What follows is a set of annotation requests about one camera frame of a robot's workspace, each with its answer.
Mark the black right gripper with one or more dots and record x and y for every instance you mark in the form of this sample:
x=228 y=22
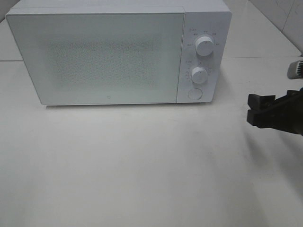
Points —
x=284 y=113

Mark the round white door button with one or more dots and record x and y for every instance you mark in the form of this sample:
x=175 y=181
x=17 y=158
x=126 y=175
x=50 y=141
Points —
x=195 y=94

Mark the white microwave door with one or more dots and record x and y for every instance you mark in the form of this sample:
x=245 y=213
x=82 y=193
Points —
x=101 y=59

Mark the lower white timer knob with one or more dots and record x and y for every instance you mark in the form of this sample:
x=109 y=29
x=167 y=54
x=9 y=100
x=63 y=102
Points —
x=199 y=75

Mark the upper white power knob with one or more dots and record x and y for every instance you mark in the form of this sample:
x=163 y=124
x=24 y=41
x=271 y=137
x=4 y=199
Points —
x=204 y=45

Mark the white microwave oven body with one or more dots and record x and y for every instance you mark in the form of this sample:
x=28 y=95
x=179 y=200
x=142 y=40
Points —
x=201 y=17

